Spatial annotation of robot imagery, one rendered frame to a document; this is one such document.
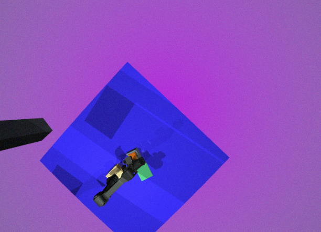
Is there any orange l-shaped part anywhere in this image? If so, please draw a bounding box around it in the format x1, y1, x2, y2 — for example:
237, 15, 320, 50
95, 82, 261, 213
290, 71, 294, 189
129, 152, 137, 160

